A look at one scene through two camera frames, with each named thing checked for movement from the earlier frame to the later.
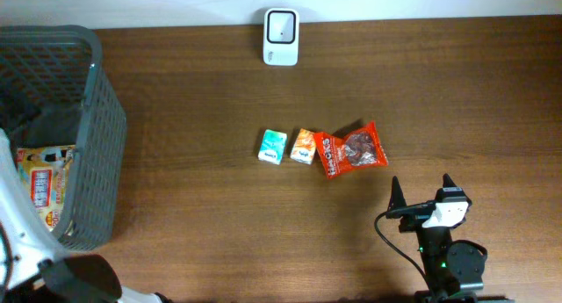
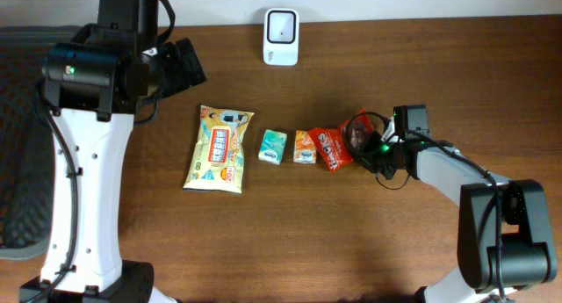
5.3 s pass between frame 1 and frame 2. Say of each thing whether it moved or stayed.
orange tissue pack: stayed
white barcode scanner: stayed
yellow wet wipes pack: moved
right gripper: moved
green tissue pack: stayed
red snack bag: moved
